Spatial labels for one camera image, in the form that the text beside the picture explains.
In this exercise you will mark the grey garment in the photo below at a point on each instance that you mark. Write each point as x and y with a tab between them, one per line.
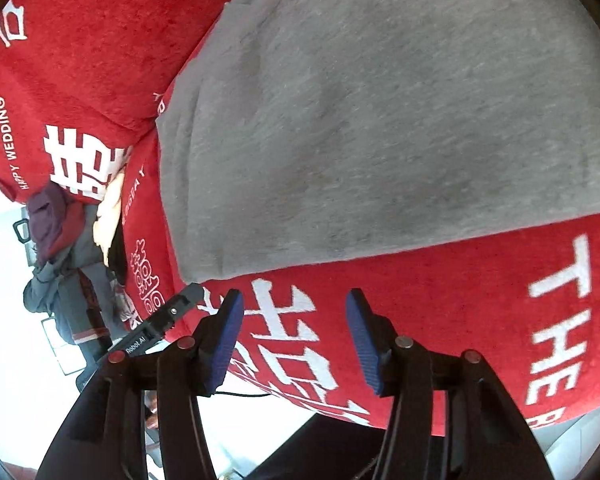
370	125

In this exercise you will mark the cream cloth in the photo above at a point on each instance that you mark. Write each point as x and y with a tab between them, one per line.
107	215

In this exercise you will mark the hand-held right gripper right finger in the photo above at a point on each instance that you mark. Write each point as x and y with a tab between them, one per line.
362	345

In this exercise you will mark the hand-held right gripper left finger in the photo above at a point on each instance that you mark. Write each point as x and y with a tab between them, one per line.
225	340

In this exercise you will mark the red printed sofa cover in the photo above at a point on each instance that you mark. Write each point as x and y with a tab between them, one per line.
455	310

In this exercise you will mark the purple garment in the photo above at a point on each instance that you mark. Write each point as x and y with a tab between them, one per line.
50	220

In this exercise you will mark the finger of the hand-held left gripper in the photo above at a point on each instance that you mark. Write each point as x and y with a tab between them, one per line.
180	305

